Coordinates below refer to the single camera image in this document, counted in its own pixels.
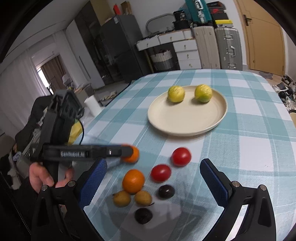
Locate cream round plate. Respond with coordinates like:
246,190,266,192
147,86,228,137

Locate brown longan fruit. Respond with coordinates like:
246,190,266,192
134,190,152,206
112,190,131,207

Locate teal checked tablecloth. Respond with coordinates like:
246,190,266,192
79,70,295,240

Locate oval grey mirror frame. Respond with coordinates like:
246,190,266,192
145,13,176,34

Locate teal suitcase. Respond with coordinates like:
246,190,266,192
185,0,212,24

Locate wooden door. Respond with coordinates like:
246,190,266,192
234,0,285,76

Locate stacked shoe boxes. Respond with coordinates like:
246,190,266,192
206,1,233,28

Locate red tomato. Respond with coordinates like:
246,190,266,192
151,164,171,183
171,147,192,167

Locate dark plum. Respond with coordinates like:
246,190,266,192
134,208,153,225
158,185,175,199

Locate white drawer desk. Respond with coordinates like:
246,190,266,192
136,29,202,70

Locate beige hard suitcase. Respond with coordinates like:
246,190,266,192
193,26,221,69

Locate person's left hand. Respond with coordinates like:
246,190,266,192
29,162,74,193

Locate dark glass cabinet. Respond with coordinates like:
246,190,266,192
74,1,114,89

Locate silver aluminium suitcase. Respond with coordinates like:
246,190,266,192
215,27,243,71

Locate orange tangerine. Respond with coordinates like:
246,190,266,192
121,145,139,164
122,169,145,194

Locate white paper towel roll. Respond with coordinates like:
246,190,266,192
84,95,103,117

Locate woven laundry basket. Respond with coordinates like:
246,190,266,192
151,50,174,71

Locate yellow guava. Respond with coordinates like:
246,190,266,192
195,84,213,103
168,85,185,103

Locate black refrigerator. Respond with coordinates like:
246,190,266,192
100,15,151,82

